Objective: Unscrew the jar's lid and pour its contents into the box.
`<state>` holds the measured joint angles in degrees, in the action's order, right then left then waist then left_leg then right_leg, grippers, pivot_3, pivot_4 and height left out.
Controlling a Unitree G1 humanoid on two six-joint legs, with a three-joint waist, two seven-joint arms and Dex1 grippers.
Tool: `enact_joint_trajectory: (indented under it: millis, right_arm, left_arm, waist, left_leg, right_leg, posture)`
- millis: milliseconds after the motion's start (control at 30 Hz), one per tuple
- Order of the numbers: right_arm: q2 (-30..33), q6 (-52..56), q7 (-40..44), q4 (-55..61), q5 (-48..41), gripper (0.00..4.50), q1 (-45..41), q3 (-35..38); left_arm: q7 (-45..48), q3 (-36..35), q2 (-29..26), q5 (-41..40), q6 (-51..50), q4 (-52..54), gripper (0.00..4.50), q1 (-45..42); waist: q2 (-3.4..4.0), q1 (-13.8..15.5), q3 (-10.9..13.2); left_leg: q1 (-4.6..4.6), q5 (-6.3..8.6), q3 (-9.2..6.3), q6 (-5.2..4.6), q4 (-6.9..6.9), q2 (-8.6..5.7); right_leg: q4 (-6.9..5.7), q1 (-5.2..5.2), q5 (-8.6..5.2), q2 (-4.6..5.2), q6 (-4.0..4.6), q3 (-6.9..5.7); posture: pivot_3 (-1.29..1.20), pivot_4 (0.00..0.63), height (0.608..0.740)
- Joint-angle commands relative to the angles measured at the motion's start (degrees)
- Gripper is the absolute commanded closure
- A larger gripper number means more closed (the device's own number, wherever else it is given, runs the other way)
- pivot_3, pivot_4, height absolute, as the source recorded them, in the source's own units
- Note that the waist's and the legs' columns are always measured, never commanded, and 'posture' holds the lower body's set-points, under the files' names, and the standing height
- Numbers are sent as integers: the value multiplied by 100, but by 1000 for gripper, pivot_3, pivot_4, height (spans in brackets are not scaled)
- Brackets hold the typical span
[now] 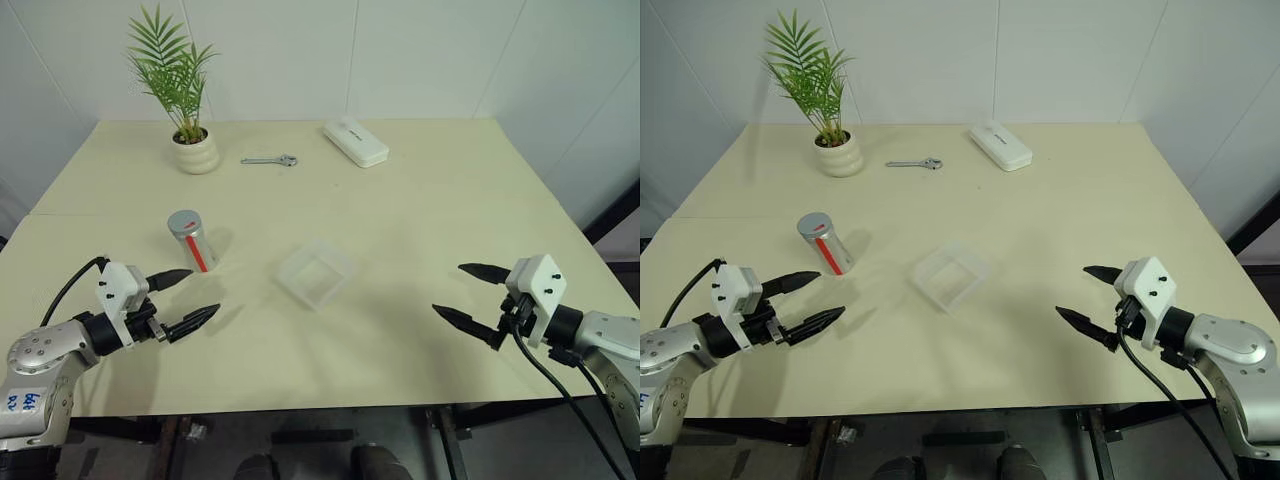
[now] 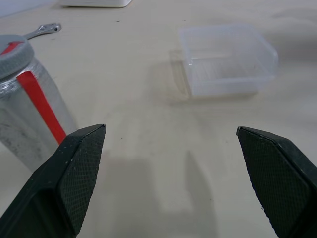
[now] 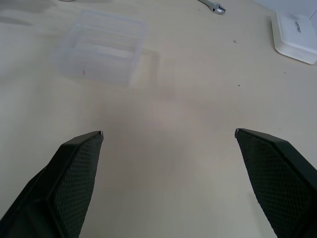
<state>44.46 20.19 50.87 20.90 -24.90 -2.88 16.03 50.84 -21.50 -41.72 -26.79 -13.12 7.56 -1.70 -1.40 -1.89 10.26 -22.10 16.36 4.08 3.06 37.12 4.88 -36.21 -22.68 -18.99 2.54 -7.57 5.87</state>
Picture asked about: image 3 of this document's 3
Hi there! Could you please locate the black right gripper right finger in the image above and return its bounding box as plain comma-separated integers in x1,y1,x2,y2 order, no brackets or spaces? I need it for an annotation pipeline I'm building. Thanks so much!
234,128,317,238

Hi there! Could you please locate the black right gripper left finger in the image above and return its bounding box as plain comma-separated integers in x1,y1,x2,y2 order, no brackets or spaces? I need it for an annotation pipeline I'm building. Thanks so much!
0,130,104,238

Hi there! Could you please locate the white rectangular box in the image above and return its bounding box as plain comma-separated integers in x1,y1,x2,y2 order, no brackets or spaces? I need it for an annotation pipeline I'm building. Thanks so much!
270,9,317,65

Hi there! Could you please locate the silver metal wrench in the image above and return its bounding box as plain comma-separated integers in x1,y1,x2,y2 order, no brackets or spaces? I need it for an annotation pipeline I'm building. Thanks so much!
198,0,226,15

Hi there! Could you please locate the clear plastic container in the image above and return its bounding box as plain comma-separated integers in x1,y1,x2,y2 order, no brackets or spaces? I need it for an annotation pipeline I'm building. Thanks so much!
49,9,149,88

